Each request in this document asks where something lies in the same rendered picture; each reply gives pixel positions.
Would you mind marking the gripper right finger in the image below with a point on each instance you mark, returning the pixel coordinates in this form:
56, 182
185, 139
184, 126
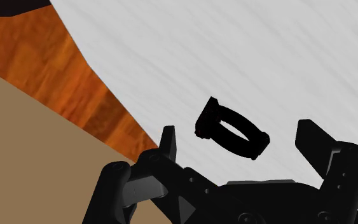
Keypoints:
340, 164

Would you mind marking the black wristwatch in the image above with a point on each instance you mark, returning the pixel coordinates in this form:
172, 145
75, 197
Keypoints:
228, 130

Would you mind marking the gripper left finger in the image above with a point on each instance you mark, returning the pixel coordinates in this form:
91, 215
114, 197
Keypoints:
154, 173

